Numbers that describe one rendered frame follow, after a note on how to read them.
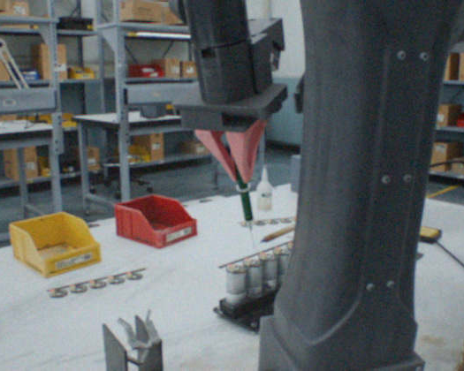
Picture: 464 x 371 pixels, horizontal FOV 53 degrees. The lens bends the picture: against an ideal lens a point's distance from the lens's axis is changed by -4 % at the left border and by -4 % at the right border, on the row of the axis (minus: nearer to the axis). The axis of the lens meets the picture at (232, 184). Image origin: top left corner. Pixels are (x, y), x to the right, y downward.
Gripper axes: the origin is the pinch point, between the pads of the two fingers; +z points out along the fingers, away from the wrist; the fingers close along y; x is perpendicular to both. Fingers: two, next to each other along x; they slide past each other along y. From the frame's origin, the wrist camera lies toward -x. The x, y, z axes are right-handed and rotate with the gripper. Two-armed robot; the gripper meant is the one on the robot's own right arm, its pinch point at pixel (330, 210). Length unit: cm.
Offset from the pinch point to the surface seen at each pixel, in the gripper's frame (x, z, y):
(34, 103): -113, 56, -202
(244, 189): -10.9, 1.4, 4.4
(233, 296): -5.8, 14.1, 2.7
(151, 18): -87, -13, -263
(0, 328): -29.0, 29.4, 6.4
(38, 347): -23.4, 26.6, 10.2
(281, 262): -1.3, 9.6, -3.3
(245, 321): -3.6, 15.3, 5.1
